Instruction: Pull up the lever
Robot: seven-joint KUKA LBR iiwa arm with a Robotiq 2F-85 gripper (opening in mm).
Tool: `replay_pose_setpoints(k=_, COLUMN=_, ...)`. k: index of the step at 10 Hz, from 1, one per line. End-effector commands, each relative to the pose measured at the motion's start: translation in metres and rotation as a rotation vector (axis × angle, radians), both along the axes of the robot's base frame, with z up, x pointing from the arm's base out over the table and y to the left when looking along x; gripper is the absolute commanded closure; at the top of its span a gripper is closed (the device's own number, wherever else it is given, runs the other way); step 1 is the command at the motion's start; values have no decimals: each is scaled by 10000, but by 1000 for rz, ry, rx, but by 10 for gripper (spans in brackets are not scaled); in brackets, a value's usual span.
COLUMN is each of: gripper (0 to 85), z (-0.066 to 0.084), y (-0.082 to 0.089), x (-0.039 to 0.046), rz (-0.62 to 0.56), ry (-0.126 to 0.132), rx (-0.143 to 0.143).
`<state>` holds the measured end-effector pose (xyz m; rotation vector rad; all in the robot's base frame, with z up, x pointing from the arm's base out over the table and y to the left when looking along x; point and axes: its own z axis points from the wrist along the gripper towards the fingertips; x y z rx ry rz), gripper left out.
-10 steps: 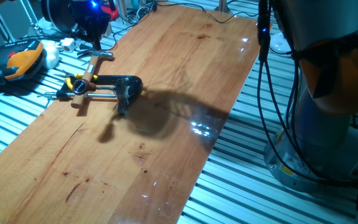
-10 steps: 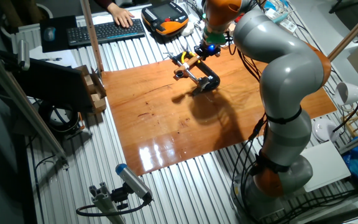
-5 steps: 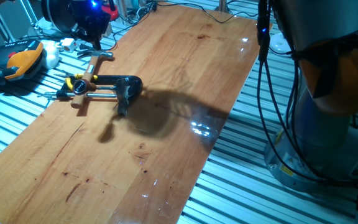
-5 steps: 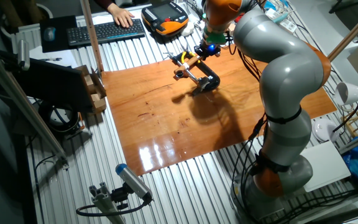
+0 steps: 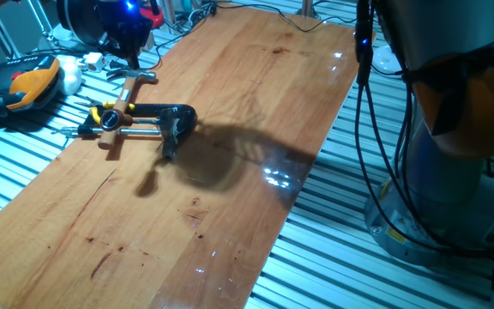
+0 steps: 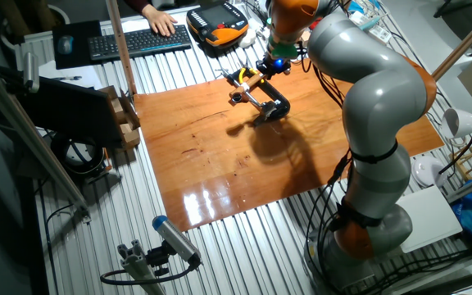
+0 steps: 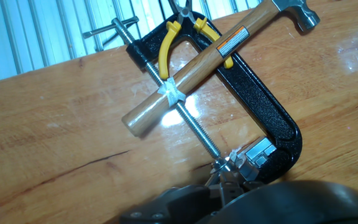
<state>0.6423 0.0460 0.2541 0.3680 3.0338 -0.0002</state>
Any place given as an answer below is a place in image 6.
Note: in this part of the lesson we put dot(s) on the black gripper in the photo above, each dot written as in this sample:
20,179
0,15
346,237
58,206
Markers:
275,65

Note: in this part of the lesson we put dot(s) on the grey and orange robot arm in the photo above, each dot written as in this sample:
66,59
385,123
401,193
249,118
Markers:
383,94

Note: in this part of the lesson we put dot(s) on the black base lever press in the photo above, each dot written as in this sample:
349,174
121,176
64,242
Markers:
282,107

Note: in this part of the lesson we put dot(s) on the person hand on keyboard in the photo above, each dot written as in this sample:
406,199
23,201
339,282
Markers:
160,20

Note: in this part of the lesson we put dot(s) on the white power adapter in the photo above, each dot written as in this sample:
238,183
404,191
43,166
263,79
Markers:
262,33

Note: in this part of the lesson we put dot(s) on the white rounded object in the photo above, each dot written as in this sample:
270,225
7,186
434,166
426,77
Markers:
247,38

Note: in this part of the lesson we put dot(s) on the orange and black teach pendant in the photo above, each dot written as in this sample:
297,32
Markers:
219,20

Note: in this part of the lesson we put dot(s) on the white power strip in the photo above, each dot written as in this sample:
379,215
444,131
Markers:
377,33

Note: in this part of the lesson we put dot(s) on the large wooden board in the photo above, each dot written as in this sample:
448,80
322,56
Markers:
219,164

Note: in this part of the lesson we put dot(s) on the black keyboard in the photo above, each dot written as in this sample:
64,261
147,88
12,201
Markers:
137,41

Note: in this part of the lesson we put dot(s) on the stacked wooden blocks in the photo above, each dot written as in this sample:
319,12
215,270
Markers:
129,137

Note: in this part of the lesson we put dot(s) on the black mouse pad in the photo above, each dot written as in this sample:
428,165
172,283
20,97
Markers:
84,41

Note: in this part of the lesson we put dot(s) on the slanted wooden pole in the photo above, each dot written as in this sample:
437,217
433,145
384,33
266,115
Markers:
465,41

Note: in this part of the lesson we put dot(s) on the black office chair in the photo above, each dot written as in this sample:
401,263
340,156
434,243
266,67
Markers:
465,20

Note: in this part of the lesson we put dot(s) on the white desk lamp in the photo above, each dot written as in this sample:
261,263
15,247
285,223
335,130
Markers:
465,123

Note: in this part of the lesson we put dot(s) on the grey computer mouse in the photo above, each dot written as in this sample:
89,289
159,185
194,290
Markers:
65,44

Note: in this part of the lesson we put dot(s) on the black flat panel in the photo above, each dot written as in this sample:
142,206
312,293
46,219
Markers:
68,110

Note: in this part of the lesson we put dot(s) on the white flat box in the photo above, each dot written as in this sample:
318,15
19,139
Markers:
432,217

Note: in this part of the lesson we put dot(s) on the long aluminium beam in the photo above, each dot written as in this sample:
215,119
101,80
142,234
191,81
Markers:
35,139

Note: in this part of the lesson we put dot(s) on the upright wooden post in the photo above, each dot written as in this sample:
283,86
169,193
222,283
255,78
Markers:
120,45

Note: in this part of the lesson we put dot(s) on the grey camera with blue cap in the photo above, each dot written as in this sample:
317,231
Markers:
174,239

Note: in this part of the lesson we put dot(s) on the short aluminium profile mount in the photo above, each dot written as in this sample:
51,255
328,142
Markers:
137,268

